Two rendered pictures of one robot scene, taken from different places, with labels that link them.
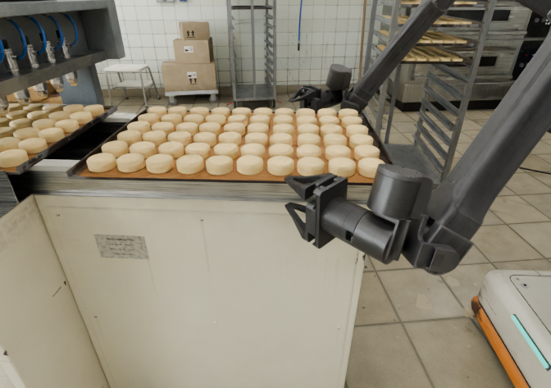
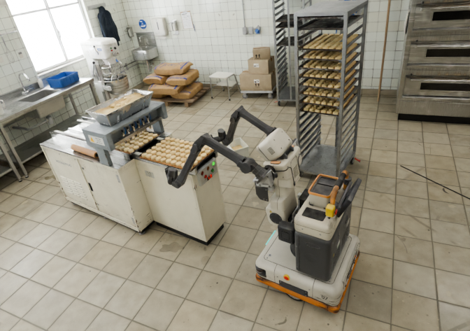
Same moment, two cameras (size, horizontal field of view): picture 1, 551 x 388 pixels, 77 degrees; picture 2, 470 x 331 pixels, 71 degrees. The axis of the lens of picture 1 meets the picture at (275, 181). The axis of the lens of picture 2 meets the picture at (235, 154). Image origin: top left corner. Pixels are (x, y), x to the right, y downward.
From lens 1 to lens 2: 2.31 m
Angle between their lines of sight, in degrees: 29
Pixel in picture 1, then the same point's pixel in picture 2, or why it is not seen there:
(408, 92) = (401, 106)
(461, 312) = not seen: hidden behind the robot
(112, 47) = (163, 115)
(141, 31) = (234, 51)
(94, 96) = (160, 127)
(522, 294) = not seen: hidden behind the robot
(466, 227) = (180, 180)
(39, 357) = (131, 195)
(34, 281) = (132, 178)
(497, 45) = not seen: outside the picture
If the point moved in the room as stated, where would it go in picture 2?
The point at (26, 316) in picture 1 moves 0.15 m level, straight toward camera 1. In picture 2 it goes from (130, 185) to (130, 194)
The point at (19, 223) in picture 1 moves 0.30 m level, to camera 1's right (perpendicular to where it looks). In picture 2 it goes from (130, 164) to (155, 171)
